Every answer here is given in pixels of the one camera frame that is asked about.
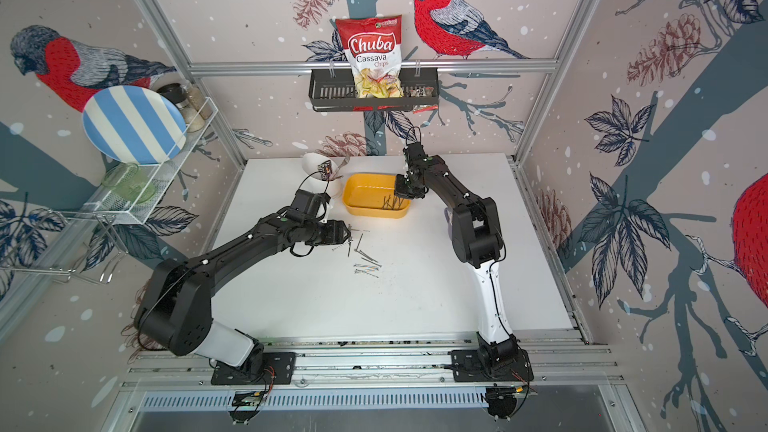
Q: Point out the clear wire wall shelf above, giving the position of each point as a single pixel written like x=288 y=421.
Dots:
x=107 y=207

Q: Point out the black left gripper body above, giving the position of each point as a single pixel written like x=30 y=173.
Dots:
x=330 y=232

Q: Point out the light spice jar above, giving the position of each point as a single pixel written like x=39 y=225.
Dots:
x=198 y=101

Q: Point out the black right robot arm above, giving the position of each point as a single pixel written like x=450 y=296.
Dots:
x=477 y=241

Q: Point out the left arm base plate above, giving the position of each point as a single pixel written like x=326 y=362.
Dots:
x=273 y=368

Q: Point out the green glass cup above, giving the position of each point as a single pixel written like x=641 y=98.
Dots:
x=129 y=182

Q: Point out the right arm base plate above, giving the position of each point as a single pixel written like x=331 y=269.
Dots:
x=492 y=362

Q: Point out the red cassava chips bag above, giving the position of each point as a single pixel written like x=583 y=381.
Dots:
x=373 y=49

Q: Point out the yellow plastic storage box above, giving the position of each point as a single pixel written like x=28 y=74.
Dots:
x=373 y=195

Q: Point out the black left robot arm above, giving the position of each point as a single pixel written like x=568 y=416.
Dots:
x=177 y=308

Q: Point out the dark lid spice jar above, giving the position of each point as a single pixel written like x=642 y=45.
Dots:
x=175 y=93

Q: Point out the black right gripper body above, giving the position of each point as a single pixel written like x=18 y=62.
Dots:
x=405 y=189

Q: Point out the white utensil holder cup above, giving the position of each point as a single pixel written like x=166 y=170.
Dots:
x=323 y=174

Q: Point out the black wire wall basket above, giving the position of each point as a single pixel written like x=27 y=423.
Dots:
x=413 y=90

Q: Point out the blue white striped plate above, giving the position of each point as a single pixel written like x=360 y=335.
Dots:
x=134 y=125

